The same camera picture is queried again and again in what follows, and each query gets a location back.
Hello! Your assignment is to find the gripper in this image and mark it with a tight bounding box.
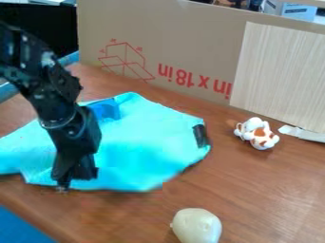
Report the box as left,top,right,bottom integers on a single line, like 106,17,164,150
39,105,104,193

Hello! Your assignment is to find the white paper scrap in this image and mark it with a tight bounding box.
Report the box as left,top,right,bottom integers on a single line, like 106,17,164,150
277,123,325,144

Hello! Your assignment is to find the pale yellow toy potato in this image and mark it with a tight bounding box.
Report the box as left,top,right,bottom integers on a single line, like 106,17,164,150
168,207,224,243

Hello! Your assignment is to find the light wooden board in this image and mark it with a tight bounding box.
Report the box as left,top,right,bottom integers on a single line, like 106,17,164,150
228,21,325,134

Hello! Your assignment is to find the cardboard box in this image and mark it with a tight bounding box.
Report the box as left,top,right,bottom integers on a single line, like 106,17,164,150
76,0,325,105

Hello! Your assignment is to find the turquoise cloth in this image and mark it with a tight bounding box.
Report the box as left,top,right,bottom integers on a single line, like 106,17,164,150
0,91,213,193

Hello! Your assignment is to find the white and orange plush toy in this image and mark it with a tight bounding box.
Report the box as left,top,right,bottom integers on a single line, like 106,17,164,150
232,116,281,151

